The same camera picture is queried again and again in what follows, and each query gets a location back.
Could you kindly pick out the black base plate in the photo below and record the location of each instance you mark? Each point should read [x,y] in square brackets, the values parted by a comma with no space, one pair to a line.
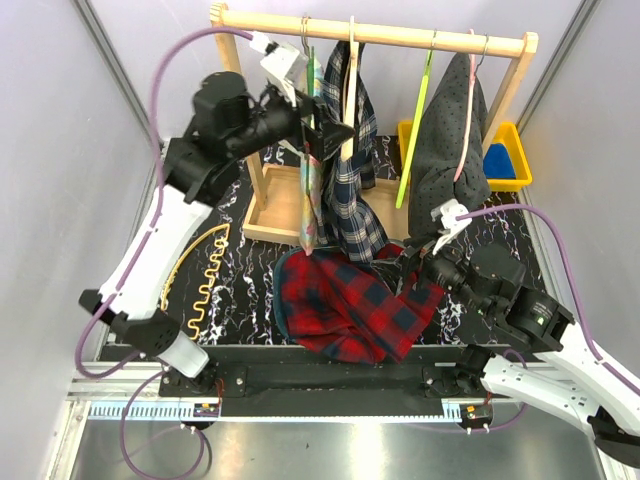
[290,383]

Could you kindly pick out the blue cloth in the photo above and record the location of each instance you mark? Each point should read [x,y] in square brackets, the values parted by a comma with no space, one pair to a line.
[497,163]

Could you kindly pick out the wooden clothes rack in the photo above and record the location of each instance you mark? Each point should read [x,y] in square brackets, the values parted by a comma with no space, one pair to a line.
[274,213]

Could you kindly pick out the navy plaid skirt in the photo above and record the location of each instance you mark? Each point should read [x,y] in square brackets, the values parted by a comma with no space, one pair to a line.
[348,220]

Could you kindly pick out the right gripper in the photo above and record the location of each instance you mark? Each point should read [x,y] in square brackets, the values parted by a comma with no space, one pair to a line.
[419,254]

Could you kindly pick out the lime green hanger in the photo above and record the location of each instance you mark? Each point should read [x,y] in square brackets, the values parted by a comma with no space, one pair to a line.
[408,143]

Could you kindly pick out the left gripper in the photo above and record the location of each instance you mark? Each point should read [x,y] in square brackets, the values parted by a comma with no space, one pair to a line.
[327,134]

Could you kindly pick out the teal plastic tray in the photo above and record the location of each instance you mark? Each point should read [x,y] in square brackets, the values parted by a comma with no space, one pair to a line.
[318,295]

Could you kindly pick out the pink hanger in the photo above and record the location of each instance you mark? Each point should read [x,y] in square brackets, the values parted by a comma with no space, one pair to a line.
[468,118]

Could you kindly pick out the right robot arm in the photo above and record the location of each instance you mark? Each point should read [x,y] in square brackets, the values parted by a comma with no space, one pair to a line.
[491,283]

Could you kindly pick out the yellow plastic bin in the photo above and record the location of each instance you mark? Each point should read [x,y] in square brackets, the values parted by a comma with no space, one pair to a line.
[507,135]

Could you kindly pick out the grey dotted skirt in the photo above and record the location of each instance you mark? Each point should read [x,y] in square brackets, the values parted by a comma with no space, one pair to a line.
[438,150]

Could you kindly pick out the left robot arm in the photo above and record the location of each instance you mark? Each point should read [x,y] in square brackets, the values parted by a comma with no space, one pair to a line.
[196,170]

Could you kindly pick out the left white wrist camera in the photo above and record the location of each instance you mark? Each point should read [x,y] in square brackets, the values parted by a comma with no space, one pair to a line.
[282,63]

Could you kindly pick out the wooden hanger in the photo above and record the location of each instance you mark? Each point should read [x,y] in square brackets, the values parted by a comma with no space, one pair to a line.
[349,113]

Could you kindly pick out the floral pastel skirt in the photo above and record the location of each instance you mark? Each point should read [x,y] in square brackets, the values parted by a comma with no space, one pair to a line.
[311,207]

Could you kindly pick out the grey wire hanger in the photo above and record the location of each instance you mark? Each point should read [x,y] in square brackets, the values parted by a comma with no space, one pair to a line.
[303,36]

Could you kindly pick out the red plaid skirt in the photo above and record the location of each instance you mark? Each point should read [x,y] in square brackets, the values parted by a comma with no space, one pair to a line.
[394,323]

